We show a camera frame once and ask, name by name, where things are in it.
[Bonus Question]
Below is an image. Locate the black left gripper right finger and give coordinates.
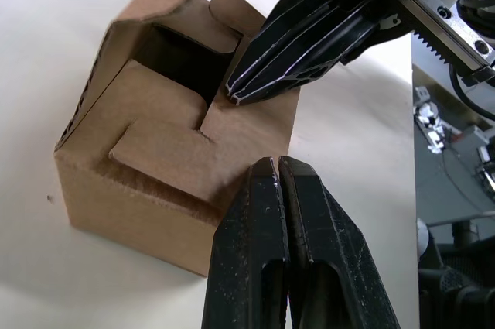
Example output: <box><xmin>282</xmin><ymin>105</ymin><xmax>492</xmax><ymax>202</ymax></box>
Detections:
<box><xmin>278</xmin><ymin>155</ymin><xmax>402</xmax><ymax>329</ymax></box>

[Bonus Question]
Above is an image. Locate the black mesh chair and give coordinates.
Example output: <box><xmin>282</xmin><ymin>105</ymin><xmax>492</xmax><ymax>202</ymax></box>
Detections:
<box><xmin>418</xmin><ymin>220</ymin><xmax>495</xmax><ymax>329</ymax></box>

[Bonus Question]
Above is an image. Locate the small brown cardboard box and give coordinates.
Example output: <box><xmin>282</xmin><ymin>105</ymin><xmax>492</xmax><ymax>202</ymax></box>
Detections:
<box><xmin>53</xmin><ymin>0</ymin><xmax>303</xmax><ymax>278</ymax></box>

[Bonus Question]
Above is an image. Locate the white clutter on floor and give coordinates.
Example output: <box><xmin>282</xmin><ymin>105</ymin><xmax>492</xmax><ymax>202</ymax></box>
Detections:
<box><xmin>412</xmin><ymin>87</ymin><xmax>446</xmax><ymax>156</ymax></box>

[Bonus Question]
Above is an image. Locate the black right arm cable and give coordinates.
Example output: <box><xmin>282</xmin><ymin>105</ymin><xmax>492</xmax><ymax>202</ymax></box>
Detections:
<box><xmin>448</xmin><ymin>64</ymin><xmax>495</xmax><ymax>122</ymax></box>

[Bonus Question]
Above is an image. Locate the grey box on floor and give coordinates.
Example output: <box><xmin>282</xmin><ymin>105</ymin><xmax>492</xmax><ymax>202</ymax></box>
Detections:
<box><xmin>459</xmin><ymin>125</ymin><xmax>489</xmax><ymax>153</ymax></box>

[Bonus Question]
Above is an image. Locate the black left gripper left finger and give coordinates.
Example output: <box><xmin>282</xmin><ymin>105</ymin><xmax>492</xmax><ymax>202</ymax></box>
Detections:
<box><xmin>200</xmin><ymin>156</ymin><xmax>292</xmax><ymax>329</ymax></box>

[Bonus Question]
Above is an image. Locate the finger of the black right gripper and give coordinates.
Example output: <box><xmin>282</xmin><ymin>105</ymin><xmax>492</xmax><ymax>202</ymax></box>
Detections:
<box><xmin>230</xmin><ymin>0</ymin><xmax>388</xmax><ymax>107</ymax></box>
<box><xmin>224</xmin><ymin>0</ymin><xmax>379</xmax><ymax>94</ymax></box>

